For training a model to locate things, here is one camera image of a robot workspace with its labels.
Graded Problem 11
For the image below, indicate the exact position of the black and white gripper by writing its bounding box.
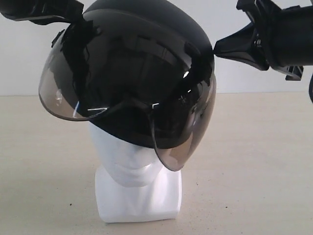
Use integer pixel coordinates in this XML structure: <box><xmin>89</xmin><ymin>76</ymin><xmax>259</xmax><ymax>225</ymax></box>
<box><xmin>0</xmin><ymin>0</ymin><xmax>102</xmax><ymax>81</ymax></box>

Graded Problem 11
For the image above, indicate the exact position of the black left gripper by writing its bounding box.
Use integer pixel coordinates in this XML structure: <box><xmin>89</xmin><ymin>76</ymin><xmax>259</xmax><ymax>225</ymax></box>
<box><xmin>213</xmin><ymin>0</ymin><xmax>313</xmax><ymax>81</ymax></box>

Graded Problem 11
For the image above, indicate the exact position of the black helmet with tinted visor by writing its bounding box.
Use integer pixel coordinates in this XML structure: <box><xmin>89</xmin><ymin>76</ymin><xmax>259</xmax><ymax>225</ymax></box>
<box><xmin>39</xmin><ymin>0</ymin><xmax>216</xmax><ymax>171</ymax></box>

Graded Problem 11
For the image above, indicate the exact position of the white mannequin head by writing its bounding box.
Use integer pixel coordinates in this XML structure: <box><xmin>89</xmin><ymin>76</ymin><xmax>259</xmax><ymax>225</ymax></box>
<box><xmin>89</xmin><ymin>124</ymin><xmax>182</xmax><ymax>223</ymax></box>

